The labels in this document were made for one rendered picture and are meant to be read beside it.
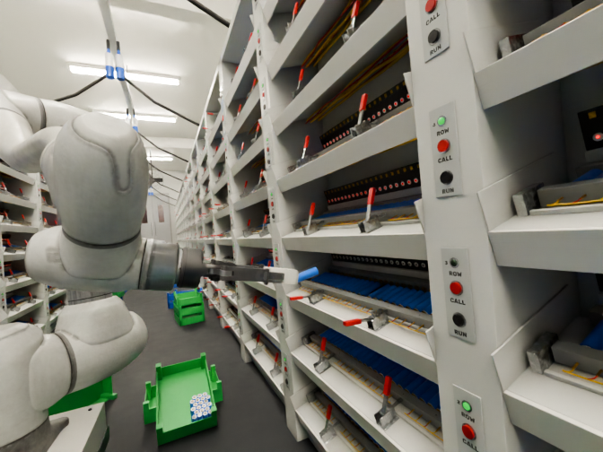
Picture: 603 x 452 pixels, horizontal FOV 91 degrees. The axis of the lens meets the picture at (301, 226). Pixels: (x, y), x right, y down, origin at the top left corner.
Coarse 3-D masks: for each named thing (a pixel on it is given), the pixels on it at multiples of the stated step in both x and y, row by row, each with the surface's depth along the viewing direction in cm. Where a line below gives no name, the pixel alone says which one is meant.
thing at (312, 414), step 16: (304, 400) 100; (320, 400) 95; (304, 416) 94; (320, 416) 92; (336, 416) 86; (320, 432) 83; (336, 432) 83; (352, 432) 79; (320, 448) 85; (336, 448) 79; (352, 448) 76; (368, 448) 73
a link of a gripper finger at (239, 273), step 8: (232, 272) 54; (240, 272) 54; (248, 272) 55; (256, 272) 56; (264, 272) 57; (224, 280) 52; (232, 280) 53; (240, 280) 54; (248, 280) 55; (256, 280) 56; (264, 280) 57
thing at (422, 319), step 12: (312, 288) 91; (324, 288) 84; (348, 300) 74; (360, 300) 68; (372, 300) 66; (396, 312) 58; (408, 312) 56; (420, 312) 54; (396, 324) 56; (420, 324) 53; (432, 324) 50
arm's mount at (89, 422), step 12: (84, 408) 80; (96, 408) 79; (72, 420) 75; (84, 420) 74; (96, 420) 74; (60, 432) 70; (72, 432) 70; (84, 432) 69; (96, 432) 73; (60, 444) 66; (72, 444) 66; (84, 444) 65; (96, 444) 73
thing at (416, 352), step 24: (336, 264) 101; (360, 264) 89; (288, 288) 99; (312, 312) 82; (336, 312) 72; (360, 312) 68; (360, 336) 63; (384, 336) 55; (408, 336) 52; (432, 336) 44; (408, 360) 50; (432, 360) 45
